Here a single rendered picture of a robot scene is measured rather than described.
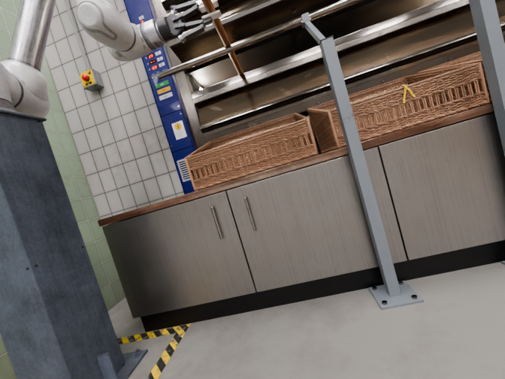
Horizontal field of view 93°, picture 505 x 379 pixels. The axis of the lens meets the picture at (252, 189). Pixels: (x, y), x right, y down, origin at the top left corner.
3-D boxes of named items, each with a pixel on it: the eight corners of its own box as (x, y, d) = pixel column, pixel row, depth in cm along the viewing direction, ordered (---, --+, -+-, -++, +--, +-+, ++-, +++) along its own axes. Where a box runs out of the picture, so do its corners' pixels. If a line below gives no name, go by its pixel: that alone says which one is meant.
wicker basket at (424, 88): (318, 155, 142) (305, 109, 140) (418, 125, 134) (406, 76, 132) (336, 149, 94) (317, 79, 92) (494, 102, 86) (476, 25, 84)
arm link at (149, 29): (157, 54, 97) (170, 49, 96) (144, 43, 88) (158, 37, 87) (150, 31, 96) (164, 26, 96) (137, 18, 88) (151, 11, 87)
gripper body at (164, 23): (162, 25, 95) (183, 17, 93) (168, 47, 95) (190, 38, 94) (152, 14, 87) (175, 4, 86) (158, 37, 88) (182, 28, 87)
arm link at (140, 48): (158, 56, 98) (142, 45, 86) (125, 68, 101) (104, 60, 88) (149, 27, 96) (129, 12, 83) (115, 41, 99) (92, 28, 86)
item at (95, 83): (92, 92, 161) (87, 77, 160) (104, 86, 159) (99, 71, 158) (83, 89, 153) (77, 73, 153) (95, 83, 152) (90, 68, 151)
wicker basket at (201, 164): (221, 183, 152) (208, 141, 151) (309, 157, 143) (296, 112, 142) (192, 192, 105) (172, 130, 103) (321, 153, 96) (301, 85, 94)
